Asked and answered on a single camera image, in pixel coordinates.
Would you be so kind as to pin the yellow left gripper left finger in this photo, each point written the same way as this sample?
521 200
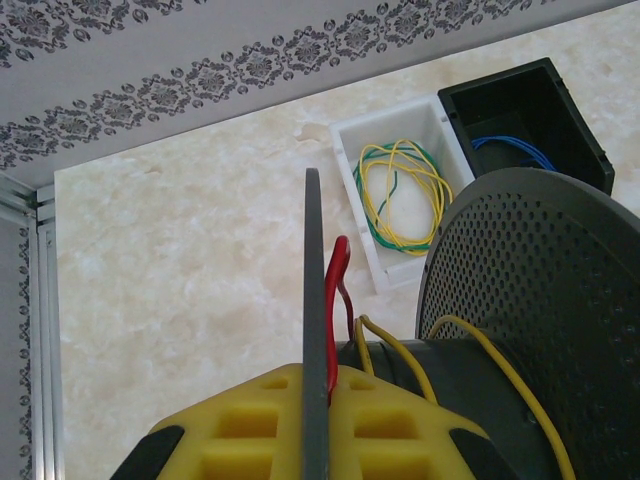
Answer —
250 425

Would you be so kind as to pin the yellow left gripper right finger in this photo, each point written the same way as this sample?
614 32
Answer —
390 435

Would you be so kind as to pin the white plastic box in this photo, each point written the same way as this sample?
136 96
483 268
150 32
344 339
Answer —
415 120

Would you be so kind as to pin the black plastic box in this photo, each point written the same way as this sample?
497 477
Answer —
500 100

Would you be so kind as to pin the aluminium enclosure frame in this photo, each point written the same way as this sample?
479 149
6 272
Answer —
45 300

